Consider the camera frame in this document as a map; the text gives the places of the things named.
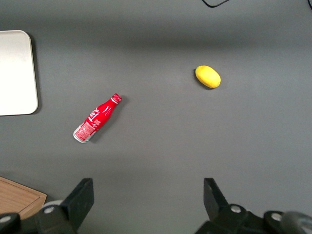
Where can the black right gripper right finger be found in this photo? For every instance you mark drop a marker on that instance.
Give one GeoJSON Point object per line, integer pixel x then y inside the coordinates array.
{"type": "Point", "coordinates": [214, 202]}

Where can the yellow lemon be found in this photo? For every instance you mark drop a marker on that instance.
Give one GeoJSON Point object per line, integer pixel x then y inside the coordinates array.
{"type": "Point", "coordinates": [208, 76]}

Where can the red cola bottle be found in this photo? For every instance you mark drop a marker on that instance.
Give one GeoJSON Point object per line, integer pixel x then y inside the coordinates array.
{"type": "Point", "coordinates": [93, 120]}

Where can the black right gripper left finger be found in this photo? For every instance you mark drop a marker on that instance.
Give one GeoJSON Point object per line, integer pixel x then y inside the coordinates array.
{"type": "Point", "coordinates": [78, 202]}

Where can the cream rectangular tray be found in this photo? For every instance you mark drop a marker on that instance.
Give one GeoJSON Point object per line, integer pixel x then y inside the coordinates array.
{"type": "Point", "coordinates": [14, 73]}

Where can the wooden board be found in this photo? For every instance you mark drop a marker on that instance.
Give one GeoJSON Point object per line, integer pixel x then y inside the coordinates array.
{"type": "Point", "coordinates": [14, 197]}

